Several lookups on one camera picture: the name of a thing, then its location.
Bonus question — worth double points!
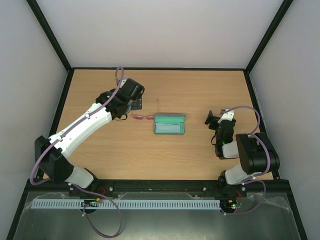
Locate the pink sunglasses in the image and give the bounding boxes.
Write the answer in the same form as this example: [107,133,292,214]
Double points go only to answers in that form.
[130,98,160,121]

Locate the grey glasses case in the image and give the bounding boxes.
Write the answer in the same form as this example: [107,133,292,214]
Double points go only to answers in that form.
[153,113,186,135]

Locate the light blue cleaning cloth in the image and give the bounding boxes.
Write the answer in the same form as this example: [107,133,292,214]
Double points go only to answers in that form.
[155,123,181,134]

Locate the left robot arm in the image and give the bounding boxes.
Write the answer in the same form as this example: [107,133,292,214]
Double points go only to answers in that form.
[33,78,145,189]

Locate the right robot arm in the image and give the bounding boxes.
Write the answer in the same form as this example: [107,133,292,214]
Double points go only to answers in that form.
[204,108,280,196]

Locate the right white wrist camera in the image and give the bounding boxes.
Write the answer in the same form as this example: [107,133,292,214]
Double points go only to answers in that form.
[218,109,235,124]

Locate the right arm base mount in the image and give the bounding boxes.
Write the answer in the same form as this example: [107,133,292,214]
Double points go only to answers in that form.
[202,180,247,199]

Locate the black aluminium frame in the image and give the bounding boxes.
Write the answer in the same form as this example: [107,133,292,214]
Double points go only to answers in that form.
[7,0,307,240]

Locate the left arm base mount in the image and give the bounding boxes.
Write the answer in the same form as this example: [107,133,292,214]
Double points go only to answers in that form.
[68,179,114,199]

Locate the white slotted cable duct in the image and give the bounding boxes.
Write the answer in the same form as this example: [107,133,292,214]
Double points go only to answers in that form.
[30,199,221,210]

